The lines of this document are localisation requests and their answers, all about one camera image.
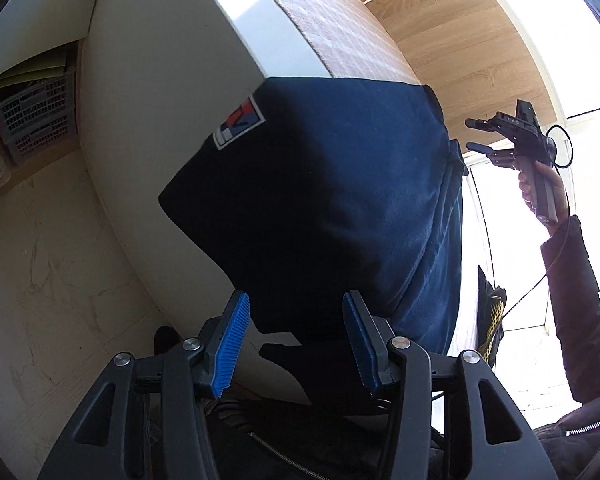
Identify grey plastic basket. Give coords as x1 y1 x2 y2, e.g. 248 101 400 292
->
0 71 78 162

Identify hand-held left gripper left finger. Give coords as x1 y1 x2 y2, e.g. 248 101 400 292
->
36 289 252 480

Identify person's black shoe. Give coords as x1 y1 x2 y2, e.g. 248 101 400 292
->
152 325 181 358

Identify white framed window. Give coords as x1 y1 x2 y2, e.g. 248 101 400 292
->
467 0 600 406

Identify black garment yellow pattern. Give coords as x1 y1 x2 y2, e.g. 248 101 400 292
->
474 265 509 367

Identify person's right forearm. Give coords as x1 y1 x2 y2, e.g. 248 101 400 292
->
540 214 600 405

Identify olive green folder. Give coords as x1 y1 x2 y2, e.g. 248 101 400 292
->
0 46 78 103

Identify light wooden panel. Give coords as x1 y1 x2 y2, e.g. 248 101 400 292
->
365 0 557 123

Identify person's right hand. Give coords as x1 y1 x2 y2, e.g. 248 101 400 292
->
517 162 573 237

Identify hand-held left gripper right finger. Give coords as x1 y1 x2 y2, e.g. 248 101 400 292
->
341 289 559 480

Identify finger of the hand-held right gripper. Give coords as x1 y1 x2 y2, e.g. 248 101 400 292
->
465 117 504 134
466 142 521 169

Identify navy blue shirt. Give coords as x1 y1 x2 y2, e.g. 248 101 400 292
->
158 76 470 406

